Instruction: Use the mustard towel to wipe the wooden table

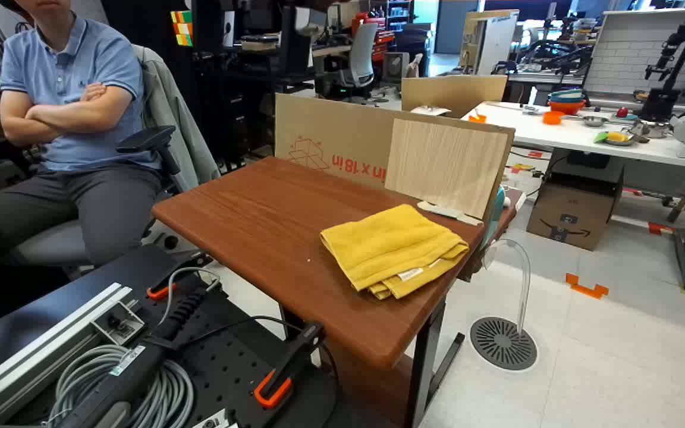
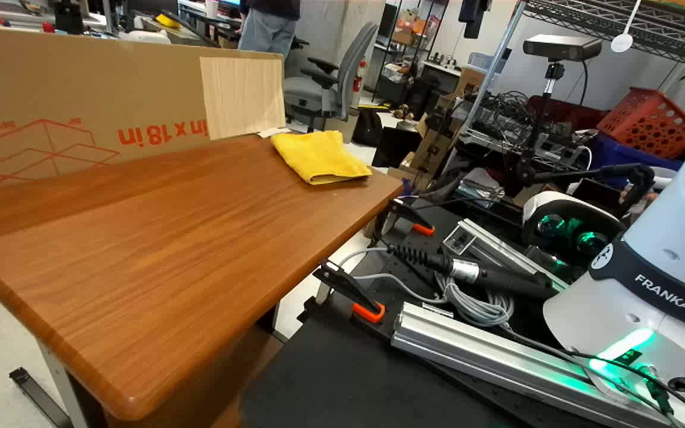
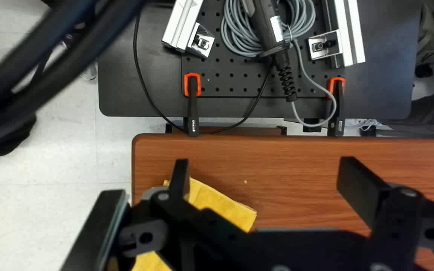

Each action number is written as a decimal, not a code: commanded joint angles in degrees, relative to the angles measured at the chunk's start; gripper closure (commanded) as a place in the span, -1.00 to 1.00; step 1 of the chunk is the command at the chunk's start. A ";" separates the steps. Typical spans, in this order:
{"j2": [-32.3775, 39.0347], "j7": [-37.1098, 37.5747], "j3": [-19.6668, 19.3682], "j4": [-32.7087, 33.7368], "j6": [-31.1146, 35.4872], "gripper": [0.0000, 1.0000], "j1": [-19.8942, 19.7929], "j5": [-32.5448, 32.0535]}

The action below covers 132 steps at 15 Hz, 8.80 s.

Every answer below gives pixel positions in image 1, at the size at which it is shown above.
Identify orange floor bracket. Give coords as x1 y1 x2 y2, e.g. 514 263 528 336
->
563 271 612 303

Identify white work table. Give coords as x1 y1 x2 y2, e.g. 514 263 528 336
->
461 100 685 301

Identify mustard yellow towel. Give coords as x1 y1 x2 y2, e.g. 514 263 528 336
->
319 202 472 303

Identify gray background swivel chair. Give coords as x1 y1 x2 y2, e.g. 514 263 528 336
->
317 22 381 103

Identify seated person blue shirt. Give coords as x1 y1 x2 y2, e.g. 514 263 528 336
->
0 0 167 269

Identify person right forearm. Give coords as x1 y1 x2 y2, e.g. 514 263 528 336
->
0 90 84 151

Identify tall cardboard white panel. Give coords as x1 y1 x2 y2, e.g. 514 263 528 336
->
460 8 522 79

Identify white pegboard panel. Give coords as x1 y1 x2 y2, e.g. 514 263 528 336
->
582 6 685 109

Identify gray office chair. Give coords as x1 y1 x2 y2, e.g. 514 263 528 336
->
8 43 224 271

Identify person left forearm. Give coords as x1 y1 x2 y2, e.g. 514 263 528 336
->
24 83 137 138

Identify teal container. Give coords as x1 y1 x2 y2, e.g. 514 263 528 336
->
484 185 511 250

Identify small cardboard box printed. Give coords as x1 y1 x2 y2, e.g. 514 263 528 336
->
525 173 621 255

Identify green plate with food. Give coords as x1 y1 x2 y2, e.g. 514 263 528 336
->
593 128 638 151

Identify aluminum rail profile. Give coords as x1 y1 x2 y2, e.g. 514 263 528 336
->
0 282 135 424

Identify open plain cardboard box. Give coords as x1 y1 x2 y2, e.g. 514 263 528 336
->
400 71 508 122

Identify colourful cube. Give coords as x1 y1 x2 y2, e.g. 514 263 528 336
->
170 8 195 49

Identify gray coiled cable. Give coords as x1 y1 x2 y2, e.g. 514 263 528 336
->
43 343 198 428

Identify round floor stand gooseneck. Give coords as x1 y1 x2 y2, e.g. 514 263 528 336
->
469 236 542 373

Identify white flat board piece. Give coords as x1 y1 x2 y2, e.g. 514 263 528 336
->
417 197 488 229

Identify large black orange clamp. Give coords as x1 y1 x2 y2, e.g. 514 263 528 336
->
249 320 329 415

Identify light wood panel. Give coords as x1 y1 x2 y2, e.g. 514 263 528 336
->
382 115 517 229

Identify black cylindrical bar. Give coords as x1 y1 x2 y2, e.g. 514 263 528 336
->
59 284 227 428

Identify small black orange clamp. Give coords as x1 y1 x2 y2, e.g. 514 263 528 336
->
146 252 215 305

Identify red blue bowl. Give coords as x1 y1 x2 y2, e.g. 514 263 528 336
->
547 88 589 118

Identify black table leg frame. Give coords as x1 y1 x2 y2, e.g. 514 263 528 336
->
406 297 469 428

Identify person right hand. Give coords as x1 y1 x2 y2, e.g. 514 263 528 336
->
79 81 115 104

